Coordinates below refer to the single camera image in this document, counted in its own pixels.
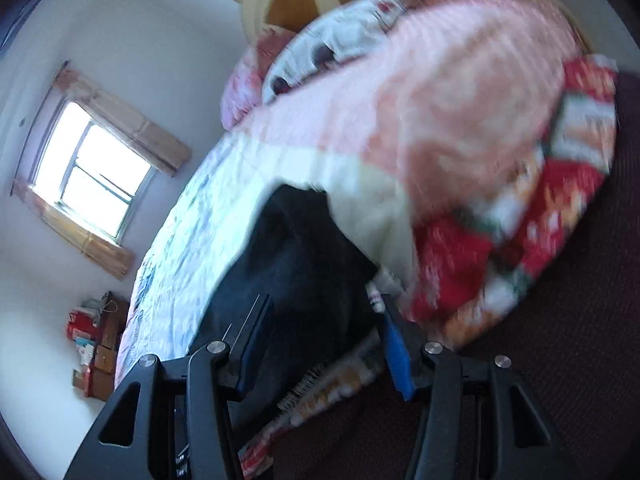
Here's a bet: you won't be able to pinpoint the black pants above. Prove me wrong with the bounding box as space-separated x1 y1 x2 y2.
187 185 381 428

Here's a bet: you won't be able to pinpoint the sliding window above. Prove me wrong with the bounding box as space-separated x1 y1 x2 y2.
27 100 156 241

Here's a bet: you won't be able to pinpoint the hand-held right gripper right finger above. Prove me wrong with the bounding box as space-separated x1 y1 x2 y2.
377 300 576 480

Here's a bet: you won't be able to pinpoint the pink floral folded blanket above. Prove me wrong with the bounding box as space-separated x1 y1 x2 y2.
220 25 296 131

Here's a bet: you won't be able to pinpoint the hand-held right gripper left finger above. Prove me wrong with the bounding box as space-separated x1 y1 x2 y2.
65 294 275 480

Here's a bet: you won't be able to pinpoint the cream and wood headboard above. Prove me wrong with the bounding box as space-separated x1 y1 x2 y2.
242 0 591 51

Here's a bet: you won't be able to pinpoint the brown wooden cabinet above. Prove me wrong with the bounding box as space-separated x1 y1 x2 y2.
72 290 132 403

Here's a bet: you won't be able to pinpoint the peach patterned curtain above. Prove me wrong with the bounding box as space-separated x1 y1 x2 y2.
54 65 193 177
12 177 136 281

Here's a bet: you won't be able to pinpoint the bed with pink-blue sheet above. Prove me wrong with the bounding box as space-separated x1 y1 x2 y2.
114 0 583 391

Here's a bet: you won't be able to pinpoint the grey patterned pillow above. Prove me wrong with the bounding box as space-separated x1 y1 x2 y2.
260 0 426 106

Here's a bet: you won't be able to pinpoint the dark maroon cloth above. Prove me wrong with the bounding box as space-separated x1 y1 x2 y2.
300 70 640 480

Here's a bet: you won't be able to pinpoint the red gift bag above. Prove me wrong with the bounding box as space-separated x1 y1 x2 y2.
66 310 101 341

